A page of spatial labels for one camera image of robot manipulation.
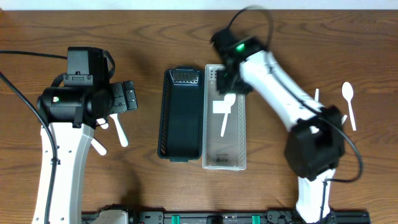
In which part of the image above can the black mounting rail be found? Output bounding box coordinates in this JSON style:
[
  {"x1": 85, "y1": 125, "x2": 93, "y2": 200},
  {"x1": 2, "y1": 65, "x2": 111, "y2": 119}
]
[{"x1": 81, "y1": 205, "x2": 371, "y2": 224}]

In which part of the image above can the white plastic spoon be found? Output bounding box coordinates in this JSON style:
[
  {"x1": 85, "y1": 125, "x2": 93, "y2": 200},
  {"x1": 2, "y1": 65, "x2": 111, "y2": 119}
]
[
  {"x1": 314, "y1": 88, "x2": 320, "y2": 102},
  {"x1": 341, "y1": 82, "x2": 357, "y2": 131},
  {"x1": 220, "y1": 93, "x2": 236, "y2": 137},
  {"x1": 341, "y1": 114, "x2": 348, "y2": 125}
]

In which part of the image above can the white label sticker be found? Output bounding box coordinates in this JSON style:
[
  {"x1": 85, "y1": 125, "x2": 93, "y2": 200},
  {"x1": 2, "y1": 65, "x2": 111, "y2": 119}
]
[{"x1": 212, "y1": 101, "x2": 231, "y2": 114}]

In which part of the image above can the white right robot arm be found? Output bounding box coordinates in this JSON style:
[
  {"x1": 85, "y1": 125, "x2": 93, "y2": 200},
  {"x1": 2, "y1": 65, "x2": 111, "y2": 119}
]
[{"x1": 211, "y1": 38, "x2": 345, "y2": 223}]

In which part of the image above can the cream plastic fork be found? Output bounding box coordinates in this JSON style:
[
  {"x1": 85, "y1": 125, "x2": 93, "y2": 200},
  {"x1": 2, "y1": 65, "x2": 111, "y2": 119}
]
[{"x1": 110, "y1": 113, "x2": 129, "y2": 147}]

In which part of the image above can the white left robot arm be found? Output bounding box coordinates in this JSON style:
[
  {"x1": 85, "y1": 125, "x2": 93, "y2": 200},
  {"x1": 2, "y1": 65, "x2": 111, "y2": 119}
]
[{"x1": 33, "y1": 81, "x2": 137, "y2": 223}]

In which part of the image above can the dark green plastic basket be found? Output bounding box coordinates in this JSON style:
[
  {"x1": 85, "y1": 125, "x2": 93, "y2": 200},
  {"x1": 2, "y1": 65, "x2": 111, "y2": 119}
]
[{"x1": 157, "y1": 66, "x2": 205, "y2": 162}]

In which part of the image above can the clear perforated plastic basket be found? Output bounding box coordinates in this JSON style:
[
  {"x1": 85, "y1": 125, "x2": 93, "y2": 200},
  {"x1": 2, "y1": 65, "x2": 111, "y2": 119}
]
[{"x1": 202, "y1": 64, "x2": 246, "y2": 171}]

